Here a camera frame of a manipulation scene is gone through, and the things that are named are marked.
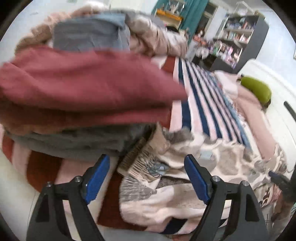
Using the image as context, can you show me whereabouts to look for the grey folded garment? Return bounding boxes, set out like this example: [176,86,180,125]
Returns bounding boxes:
[6,123,156,161]

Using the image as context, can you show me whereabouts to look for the dark bookshelf with items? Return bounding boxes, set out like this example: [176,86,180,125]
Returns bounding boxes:
[192,15,269,74]

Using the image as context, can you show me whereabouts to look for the white bed headboard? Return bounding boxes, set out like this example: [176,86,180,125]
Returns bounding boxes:
[239,59,295,168]

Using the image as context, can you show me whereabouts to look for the blue denim folded garment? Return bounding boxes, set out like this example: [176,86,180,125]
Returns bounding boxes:
[53,12,130,52]

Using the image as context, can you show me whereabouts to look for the teal curtain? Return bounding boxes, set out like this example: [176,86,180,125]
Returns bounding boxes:
[151,0,209,43]

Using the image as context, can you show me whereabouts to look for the yellow topped white shelf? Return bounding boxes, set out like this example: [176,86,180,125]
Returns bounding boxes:
[154,9,183,29]

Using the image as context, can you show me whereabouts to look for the pink striped duvet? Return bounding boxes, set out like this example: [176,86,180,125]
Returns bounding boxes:
[15,1,188,58]

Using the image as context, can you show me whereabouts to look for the maroon folded garment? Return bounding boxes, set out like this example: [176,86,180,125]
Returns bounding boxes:
[1,46,187,135]

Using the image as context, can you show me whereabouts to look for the cream patterned pajama pant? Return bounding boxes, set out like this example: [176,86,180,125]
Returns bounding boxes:
[117,126,287,235]

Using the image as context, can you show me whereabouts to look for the striped plush bed blanket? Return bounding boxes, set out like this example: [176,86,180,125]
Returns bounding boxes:
[0,55,260,236]

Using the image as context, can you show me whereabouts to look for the glass display case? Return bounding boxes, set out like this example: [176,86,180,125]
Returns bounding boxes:
[165,0,185,14]

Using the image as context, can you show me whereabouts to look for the green plush toy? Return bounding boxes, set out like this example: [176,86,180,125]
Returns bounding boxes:
[241,76,272,106]

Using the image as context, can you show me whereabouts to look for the pink striped pillow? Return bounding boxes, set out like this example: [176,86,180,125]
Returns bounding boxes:
[214,70,285,160]

